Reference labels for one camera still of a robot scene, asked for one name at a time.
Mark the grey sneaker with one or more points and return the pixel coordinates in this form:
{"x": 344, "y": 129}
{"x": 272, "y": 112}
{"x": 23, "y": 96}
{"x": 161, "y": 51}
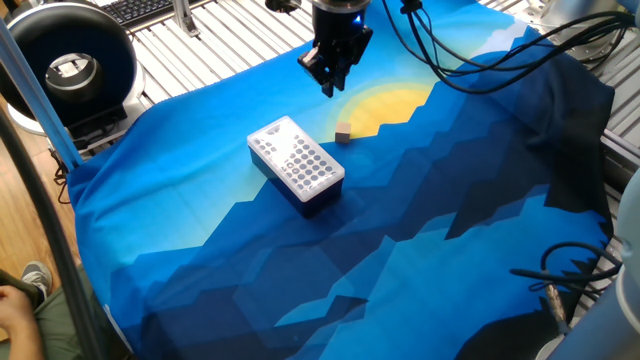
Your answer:
{"x": 37, "y": 275}

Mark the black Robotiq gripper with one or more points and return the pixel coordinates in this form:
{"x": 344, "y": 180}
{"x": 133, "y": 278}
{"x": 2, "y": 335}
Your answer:
{"x": 340, "y": 30}

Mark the blue tube rack white top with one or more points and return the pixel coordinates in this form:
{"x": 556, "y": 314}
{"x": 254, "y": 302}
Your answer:
{"x": 295, "y": 160}

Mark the person's left forearm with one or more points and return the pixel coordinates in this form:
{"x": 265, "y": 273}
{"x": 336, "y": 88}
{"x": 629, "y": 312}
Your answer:
{"x": 27, "y": 345}

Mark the small wooden cube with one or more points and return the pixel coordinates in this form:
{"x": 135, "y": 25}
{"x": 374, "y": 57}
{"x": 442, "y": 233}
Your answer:
{"x": 343, "y": 133}

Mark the blue mountain print cloth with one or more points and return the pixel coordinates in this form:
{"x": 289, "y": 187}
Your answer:
{"x": 200, "y": 175}

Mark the silver metal bracket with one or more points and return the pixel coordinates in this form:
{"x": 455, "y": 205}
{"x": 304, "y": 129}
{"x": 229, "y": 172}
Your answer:
{"x": 184, "y": 17}

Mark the blue aluminium frame post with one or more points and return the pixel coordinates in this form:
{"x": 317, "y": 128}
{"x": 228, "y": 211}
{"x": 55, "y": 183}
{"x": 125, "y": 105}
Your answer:
{"x": 45, "y": 105}

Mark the person's left hand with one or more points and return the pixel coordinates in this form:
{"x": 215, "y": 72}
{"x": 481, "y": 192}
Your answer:
{"x": 15, "y": 307}

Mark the green trousers leg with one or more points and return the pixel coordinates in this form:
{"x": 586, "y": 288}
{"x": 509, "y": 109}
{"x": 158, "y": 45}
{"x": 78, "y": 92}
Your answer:
{"x": 60, "y": 330}

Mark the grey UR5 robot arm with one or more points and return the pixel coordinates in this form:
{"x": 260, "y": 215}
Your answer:
{"x": 631, "y": 225}

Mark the black computer keyboard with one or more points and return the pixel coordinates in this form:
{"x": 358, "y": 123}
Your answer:
{"x": 135, "y": 10}

